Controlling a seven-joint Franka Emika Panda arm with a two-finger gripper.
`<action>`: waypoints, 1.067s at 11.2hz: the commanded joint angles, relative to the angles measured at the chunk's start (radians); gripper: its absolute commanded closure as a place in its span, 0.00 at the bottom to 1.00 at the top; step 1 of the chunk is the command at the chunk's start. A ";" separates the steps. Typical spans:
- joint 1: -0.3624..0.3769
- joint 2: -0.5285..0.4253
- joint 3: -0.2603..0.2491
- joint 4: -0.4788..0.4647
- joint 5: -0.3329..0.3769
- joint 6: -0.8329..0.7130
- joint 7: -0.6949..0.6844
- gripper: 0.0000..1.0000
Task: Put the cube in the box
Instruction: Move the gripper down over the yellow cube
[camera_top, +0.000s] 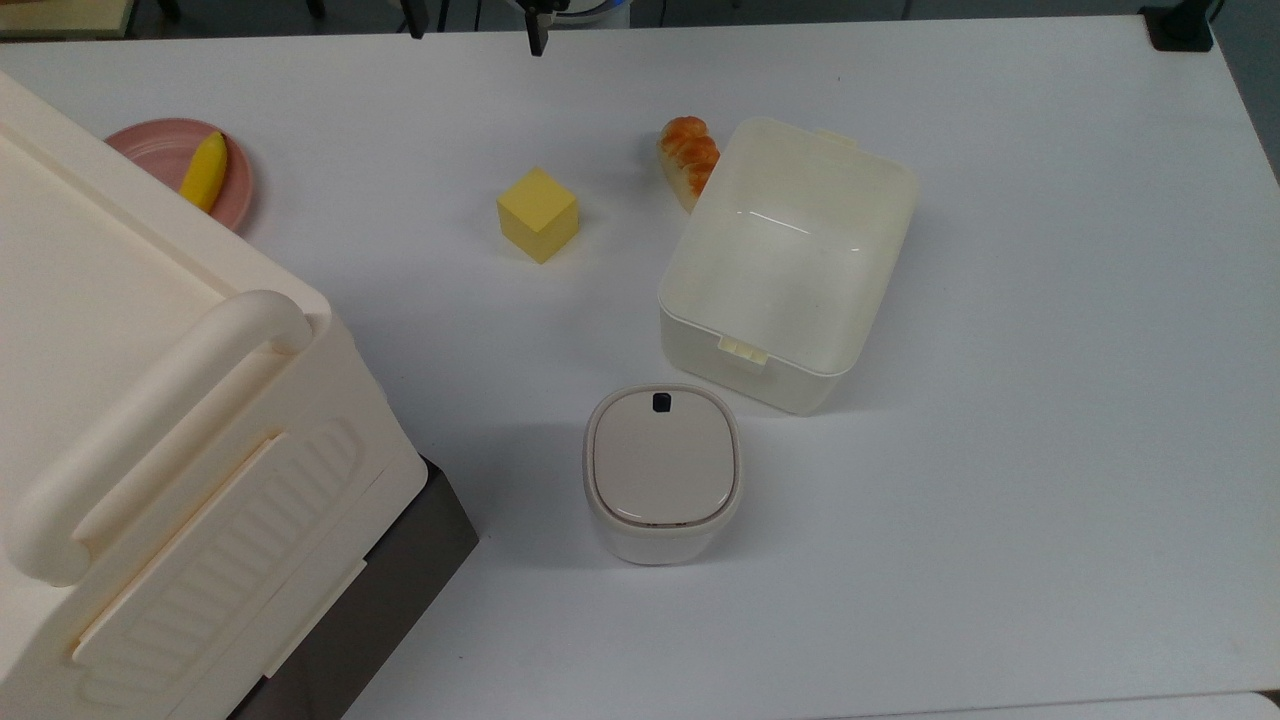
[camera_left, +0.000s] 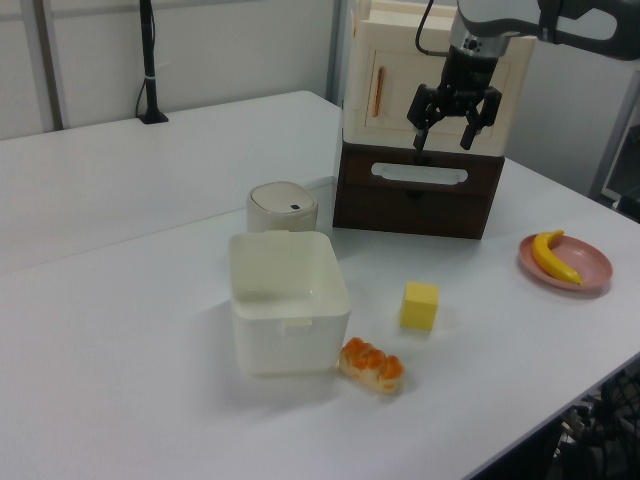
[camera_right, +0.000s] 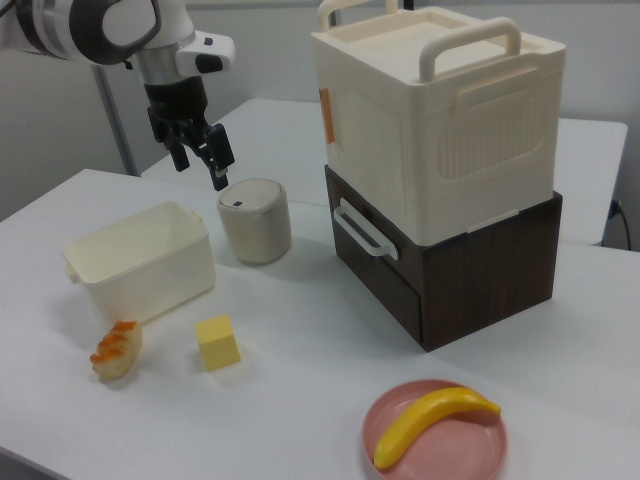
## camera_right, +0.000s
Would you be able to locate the cream open plastic box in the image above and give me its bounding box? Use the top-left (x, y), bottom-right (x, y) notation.
top-left (60, 200), bottom-right (217, 325)

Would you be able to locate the yellow toy banana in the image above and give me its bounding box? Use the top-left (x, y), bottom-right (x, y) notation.
top-left (373, 386), bottom-right (502, 471)

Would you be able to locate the beige small trash can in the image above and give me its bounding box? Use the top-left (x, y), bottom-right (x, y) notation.
top-left (216, 178), bottom-right (293, 266)

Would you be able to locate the orange tape strip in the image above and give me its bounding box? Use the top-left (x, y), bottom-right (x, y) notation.
top-left (318, 86), bottom-right (338, 147)

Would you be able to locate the yellow cube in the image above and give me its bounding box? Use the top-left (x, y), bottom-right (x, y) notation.
top-left (194, 313), bottom-right (242, 373)

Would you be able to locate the toy salmon roe sushi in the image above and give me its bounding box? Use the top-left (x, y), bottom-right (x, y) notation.
top-left (88, 319), bottom-right (145, 385)

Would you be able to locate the pink plate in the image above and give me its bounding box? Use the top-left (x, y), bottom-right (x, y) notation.
top-left (362, 379), bottom-right (510, 480)

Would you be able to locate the grey table leg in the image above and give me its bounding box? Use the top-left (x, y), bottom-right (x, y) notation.
top-left (91, 63), bottom-right (140, 177)

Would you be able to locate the black cable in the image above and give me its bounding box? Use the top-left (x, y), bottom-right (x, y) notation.
top-left (610, 198), bottom-right (633, 250)

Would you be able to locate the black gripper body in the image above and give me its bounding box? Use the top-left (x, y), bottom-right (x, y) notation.
top-left (143, 75), bottom-right (212, 151)

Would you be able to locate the white drawer handle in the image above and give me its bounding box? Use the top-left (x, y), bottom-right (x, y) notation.
top-left (332, 196), bottom-right (401, 261)

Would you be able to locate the cream crate with handles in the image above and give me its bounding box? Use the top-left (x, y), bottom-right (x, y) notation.
top-left (310, 0), bottom-right (568, 246)

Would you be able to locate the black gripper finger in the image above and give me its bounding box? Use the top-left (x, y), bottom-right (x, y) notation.
top-left (167, 134), bottom-right (192, 173)
top-left (187, 124), bottom-right (237, 192)

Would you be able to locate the dark wood drawer cabinet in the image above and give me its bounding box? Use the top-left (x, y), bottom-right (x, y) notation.
top-left (323, 164), bottom-right (563, 354)

